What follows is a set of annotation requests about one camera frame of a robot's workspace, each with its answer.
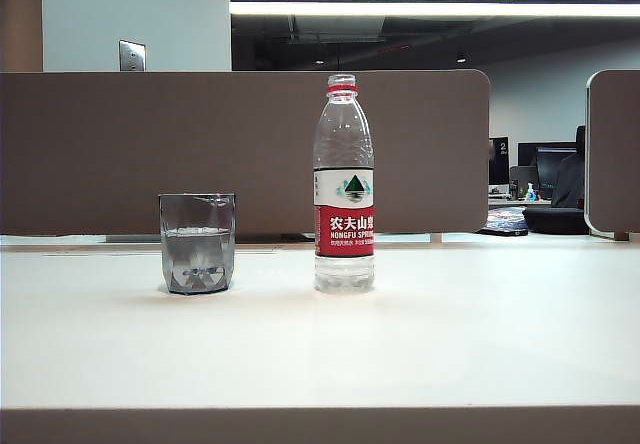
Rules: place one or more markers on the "metal wall outlet plate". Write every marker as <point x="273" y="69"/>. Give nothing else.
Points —
<point x="132" y="55"/>

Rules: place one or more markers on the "clear red-label water bottle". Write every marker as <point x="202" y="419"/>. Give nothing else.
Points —
<point x="345" y="234"/>

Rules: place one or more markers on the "wide brown desk partition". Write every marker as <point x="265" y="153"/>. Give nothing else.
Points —
<point x="75" y="154"/>

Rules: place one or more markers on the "black round cushion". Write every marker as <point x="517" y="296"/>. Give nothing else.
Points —
<point x="555" y="220"/>

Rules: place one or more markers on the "partition support foot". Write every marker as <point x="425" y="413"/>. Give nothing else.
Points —
<point x="622" y="235"/>
<point x="436" y="237"/>

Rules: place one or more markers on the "narrow brown desk partition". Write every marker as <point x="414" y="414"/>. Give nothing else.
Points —
<point x="615" y="154"/>

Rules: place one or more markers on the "blue red patterned cushion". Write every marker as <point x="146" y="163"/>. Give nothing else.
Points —
<point x="505" y="221"/>

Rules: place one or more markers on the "black computer monitor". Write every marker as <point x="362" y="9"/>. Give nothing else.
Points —
<point x="545" y="164"/>

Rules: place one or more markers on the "small blue spray bottle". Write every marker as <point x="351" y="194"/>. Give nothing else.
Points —
<point x="530" y="194"/>

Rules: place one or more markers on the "grey faceted glass cup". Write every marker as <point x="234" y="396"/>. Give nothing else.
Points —
<point x="197" y="244"/>

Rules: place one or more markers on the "dark sign with numeral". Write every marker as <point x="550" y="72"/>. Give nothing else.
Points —
<point x="499" y="164"/>

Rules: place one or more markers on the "white ceiling light strip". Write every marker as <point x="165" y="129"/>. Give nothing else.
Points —
<point x="400" y="8"/>

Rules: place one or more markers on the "seated person in dark clothes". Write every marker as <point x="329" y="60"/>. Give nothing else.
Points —
<point x="570" y="179"/>

